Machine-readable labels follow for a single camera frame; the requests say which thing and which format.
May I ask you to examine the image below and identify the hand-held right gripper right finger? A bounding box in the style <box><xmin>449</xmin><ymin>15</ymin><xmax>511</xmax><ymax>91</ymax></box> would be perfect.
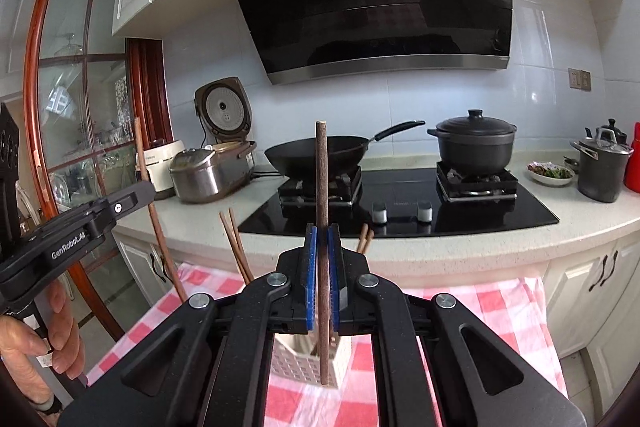
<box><xmin>327</xmin><ymin>223</ymin><xmax>588</xmax><ymax>427</ymax></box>

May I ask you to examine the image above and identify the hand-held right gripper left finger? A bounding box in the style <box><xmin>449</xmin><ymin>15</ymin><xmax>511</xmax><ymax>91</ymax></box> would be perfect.
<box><xmin>60</xmin><ymin>223</ymin><xmax>321</xmax><ymax>427</ymax></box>

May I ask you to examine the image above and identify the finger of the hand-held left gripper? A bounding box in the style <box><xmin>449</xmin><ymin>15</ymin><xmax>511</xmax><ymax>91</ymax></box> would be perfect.
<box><xmin>95</xmin><ymin>183</ymin><xmax>157</xmax><ymax>228</ymax></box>

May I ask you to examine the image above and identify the white perforated utensil basket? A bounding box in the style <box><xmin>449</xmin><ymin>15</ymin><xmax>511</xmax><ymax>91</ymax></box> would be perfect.
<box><xmin>268</xmin><ymin>332</ymin><xmax>353</xmax><ymax>392</ymax></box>

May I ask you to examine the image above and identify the person's left hand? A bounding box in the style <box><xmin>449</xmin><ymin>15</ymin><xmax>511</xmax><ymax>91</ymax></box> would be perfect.
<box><xmin>0</xmin><ymin>279</ymin><xmax>87</xmax><ymax>408</ymax></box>

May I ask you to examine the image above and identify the white kitchen appliance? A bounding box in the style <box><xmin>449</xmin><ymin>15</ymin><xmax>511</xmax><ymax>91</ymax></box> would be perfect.
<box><xmin>135</xmin><ymin>139</ymin><xmax>187</xmax><ymax>200</ymax></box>

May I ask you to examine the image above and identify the wooden glass display cabinet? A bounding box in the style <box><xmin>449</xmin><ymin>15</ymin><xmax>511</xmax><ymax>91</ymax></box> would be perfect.
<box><xmin>0</xmin><ymin>0</ymin><xmax>173</xmax><ymax>343</ymax></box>

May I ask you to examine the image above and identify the black wok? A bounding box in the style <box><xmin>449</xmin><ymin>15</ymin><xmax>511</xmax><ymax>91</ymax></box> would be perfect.
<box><xmin>263</xmin><ymin>120</ymin><xmax>427</xmax><ymax>178</ymax></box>

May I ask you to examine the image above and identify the open steel rice cooker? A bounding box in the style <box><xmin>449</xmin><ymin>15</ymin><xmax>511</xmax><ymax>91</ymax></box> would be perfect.
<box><xmin>194</xmin><ymin>77</ymin><xmax>258</xmax><ymax>188</ymax></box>

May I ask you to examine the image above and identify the black glass gas stove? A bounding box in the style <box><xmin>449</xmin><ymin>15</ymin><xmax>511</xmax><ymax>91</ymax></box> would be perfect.
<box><xmin>237</xmin><ymin>162</ymin><xmax>560</xmax><ymax>238</ymax></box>

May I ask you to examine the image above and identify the red white checkered tablecloth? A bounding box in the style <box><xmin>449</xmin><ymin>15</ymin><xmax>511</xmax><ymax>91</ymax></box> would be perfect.
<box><xmin>85</xmin><ymin>262</ymin><xmax>571</xmax><ymax>427</ymax></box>

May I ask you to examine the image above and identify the black lidded casserole pot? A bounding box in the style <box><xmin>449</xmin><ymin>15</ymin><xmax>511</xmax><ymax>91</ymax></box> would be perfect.
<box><xmin>426</xmin><ymin>109</ymin><xmax>518</xmax><ymax>175</ymax></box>

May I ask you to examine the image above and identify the plate of food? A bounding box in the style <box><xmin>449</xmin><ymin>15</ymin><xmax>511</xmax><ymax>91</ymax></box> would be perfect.
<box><xmin>526</xmin><ymin>161</ymin><xmax>576</xmax><ymax>185</ymax></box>

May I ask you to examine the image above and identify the grey stockpot with lid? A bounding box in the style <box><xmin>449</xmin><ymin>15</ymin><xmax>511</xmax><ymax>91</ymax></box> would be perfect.
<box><xmin>570</xmin><ymin>128</ymin><xmax>635</xmax><ymax>204</ymax></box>

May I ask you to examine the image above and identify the black kettle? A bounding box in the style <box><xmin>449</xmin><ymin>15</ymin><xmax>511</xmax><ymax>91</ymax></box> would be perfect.
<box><xmin>585</xmin><ymin>118</ymin><xmax>628</xmax><ymax>145</ymax></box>

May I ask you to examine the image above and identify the red thermos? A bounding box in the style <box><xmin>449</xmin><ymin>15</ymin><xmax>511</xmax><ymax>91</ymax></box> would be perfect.
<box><xmin>623</xmin><ymin>122</ymin><xmax>640</xmax><ymax>194</ymax></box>

